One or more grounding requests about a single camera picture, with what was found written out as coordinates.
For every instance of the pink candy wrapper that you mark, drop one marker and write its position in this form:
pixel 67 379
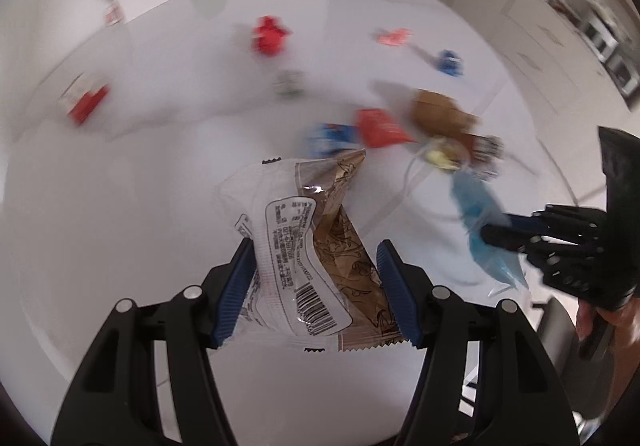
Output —
pixel 392 36

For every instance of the clear wrapper with yellow candy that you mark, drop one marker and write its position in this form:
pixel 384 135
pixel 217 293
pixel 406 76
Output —
pixel 440 155

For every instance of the beige cabinets with drawers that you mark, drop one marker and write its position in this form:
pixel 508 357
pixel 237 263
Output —
pixel 540 40

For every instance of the red snack packet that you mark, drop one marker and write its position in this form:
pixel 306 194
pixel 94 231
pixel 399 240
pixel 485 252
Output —
pixel 382 128

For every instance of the small grey green wrapper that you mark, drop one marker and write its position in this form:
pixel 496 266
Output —
pixel 289 82

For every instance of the person's right hand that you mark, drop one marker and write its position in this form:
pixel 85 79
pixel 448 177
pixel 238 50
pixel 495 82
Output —
pixel 584 321

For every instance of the small blue wrapper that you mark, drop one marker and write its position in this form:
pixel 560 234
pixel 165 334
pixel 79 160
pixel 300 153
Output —
pixel 448 62

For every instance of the white and brown snack wrapper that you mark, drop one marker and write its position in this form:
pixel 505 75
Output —
pixel 300 236

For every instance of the built-in steel oven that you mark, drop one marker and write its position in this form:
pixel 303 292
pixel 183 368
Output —
pixel 607 45

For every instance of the blue plastic wrapper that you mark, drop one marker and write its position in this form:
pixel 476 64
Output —
pixel 475 208

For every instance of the brown paper wrapper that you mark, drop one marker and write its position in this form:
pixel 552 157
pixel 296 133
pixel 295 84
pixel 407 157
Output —
pixel 440 113

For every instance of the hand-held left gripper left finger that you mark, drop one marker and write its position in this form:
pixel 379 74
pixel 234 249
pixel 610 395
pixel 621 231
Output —
pixel 234 293

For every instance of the crumpled red wrapper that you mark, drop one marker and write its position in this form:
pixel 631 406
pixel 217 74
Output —
pixel 270 34

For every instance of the red and white box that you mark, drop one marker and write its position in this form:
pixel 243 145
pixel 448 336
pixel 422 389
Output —
pixel 84 98

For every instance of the blue and white wrapper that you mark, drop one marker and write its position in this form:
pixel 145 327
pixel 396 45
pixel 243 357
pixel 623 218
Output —
pixel 331 138

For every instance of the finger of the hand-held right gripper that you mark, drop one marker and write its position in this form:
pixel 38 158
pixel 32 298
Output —
pixel 500 237
pixel 555 223

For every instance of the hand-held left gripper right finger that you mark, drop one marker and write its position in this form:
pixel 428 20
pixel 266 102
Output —
pixel 396 288

